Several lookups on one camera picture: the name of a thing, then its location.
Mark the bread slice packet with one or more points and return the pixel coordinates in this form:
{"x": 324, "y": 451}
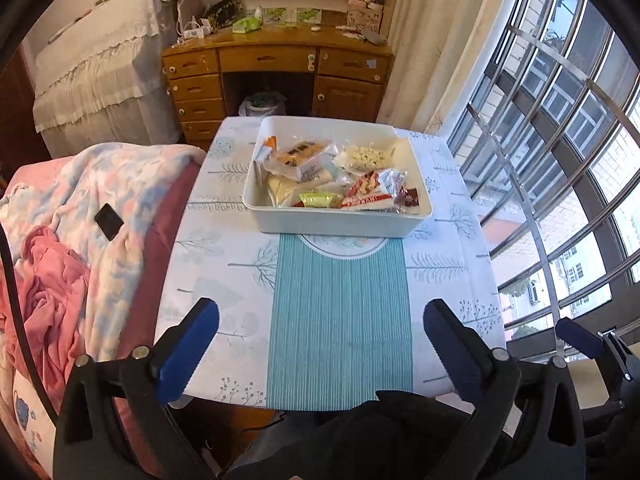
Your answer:
{"x": 282, "y": 190}

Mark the white lace cloth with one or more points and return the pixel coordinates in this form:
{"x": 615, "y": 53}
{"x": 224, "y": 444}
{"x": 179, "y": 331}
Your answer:
{"x": 100, "y": 60}

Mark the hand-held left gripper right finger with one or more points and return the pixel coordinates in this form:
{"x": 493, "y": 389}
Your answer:
{"x": 450, "y": 350}

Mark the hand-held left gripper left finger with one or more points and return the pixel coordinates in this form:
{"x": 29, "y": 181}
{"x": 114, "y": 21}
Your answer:
{"x": 190, "y": 340}

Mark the wooden desk with drawers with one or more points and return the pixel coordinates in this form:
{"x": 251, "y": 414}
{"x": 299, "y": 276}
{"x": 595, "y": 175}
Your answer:
{"x": 270, "y": 57}

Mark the black phone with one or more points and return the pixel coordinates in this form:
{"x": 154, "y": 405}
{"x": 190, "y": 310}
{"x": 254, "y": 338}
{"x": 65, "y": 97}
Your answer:
{"x": 109, "y": 221}

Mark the window with metal grille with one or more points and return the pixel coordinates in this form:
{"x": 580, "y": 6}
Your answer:
{"x": 550, "y": 110}

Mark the red and white cake packet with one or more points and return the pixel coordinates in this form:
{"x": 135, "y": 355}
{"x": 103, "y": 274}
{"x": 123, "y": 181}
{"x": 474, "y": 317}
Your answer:
{"x": 370, "y": 192}

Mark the brown and white snack packet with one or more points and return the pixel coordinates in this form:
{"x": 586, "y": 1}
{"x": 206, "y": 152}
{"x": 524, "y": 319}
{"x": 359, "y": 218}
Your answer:
{"x": 409, "y": 197}

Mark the white storage box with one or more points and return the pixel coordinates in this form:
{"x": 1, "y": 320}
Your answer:
{"x": 330, "y": 222}

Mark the orange pastry tray packet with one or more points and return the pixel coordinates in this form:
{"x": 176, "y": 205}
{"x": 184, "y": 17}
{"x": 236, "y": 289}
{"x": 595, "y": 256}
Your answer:
{"x": 300, "y": 154}

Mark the pink cloth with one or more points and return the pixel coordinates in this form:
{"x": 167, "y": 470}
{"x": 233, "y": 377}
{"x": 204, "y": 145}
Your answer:
{"x": 45, "y": 290}

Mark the white power strip with chargers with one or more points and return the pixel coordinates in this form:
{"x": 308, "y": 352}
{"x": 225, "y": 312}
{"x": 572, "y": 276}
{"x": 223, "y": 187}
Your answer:
{"x": 195, "y": 32}

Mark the green snack packet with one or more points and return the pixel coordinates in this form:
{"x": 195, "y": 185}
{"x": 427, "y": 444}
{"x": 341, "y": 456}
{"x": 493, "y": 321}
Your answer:
{"x": 320, "y": 200}

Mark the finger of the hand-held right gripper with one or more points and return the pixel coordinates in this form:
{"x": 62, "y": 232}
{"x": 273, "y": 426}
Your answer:
{"x": 580, "y": 339}

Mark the dark floral pouch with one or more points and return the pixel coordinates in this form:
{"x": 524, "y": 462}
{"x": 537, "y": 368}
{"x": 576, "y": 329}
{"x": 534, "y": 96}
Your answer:
{"x": 222, "y": 10}

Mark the cream curtain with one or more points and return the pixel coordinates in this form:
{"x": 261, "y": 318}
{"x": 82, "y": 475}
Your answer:
{"x": 440, "y": 35}

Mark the person's dark trousers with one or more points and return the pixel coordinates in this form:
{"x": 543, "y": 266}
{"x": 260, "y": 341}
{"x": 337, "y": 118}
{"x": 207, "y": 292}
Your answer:
{"x": 360, "y": 440}

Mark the white patterned box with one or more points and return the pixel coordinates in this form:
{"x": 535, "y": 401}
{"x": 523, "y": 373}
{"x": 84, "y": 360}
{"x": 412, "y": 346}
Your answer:
{"x": 365, "y": 20}

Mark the trash bin with bag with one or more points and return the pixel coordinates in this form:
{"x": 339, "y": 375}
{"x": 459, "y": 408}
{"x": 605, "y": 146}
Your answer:
{"x": 261, "y": 105}

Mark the green tissue pack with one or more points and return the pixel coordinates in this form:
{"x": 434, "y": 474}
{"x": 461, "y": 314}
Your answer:
{"x": 247, "y": 25}

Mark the puffed corn snack packet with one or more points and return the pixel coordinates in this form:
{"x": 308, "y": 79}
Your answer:
{"x": 365, "y": 156}

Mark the floral blanket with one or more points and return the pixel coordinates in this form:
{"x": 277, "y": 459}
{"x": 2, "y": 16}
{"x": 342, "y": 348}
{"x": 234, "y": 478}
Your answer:
{"x": 125, "y": 170}

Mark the white cracker packet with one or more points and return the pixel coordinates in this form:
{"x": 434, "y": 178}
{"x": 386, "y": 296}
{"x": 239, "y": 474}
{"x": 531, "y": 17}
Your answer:
{"x": 315, "y": 174}

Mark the green leaf printed pack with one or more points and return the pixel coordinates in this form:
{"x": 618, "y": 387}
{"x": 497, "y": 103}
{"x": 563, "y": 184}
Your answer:
{"x": 273, "y": 14}
{"x": 308, "y": 14}

